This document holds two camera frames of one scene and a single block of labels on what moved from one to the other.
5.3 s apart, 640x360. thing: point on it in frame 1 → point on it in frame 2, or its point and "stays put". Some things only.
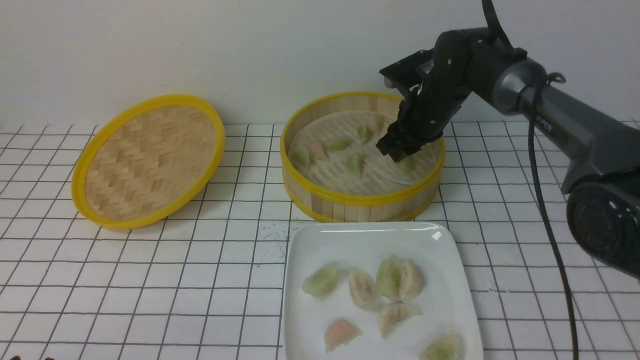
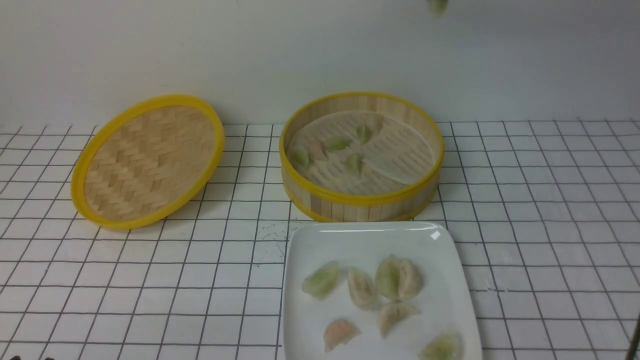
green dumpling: [409, 164] → [438, 8]
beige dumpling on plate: [411, 280] stays put
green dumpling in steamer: [364, 134] stays put
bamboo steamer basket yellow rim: [332, 170] stays put
